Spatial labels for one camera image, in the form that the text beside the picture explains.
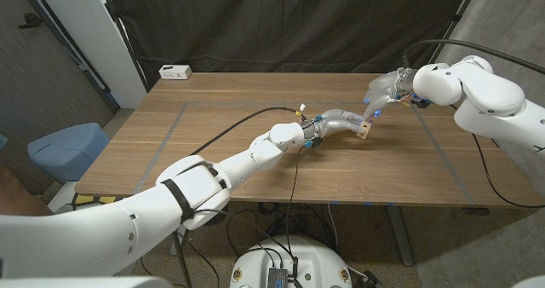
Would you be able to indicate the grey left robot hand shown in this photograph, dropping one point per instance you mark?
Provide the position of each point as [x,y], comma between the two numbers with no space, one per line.
[334,121]

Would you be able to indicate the white power strip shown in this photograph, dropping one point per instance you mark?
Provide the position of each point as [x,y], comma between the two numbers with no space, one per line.
[174,72]

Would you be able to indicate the blue padded stool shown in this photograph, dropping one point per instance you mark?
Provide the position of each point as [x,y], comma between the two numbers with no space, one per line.
[68,149]

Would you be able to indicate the small wooden block with holes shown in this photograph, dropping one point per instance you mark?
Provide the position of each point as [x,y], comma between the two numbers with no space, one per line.
[363,129]

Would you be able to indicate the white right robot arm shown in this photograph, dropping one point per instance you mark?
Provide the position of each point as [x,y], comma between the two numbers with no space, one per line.
[494,100]

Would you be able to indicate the person's bare leg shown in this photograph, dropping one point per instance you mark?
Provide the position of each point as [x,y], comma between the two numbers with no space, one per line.
[17,198]

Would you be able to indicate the grey electronics module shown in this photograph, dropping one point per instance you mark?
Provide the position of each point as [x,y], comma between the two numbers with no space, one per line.
[277,278]

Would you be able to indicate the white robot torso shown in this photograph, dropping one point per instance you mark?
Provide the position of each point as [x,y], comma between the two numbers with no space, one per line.
[311,258]

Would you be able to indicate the black curtain backdrop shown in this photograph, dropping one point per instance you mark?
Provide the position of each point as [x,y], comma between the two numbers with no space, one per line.
[289,24]

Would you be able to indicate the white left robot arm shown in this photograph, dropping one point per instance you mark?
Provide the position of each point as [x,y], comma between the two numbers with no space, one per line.
[170,220]

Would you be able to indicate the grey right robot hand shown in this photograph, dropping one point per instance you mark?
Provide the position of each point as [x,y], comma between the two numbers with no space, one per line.
[387,90]

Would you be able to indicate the black backdrop stand pole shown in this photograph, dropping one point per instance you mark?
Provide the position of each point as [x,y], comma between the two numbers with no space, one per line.
[453,21]
[125,41]

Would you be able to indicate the grey table leg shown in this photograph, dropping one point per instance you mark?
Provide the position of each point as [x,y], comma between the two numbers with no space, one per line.
[400,237]

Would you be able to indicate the white cabinet panel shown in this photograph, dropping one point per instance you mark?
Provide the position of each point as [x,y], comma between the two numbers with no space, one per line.
[93,36]

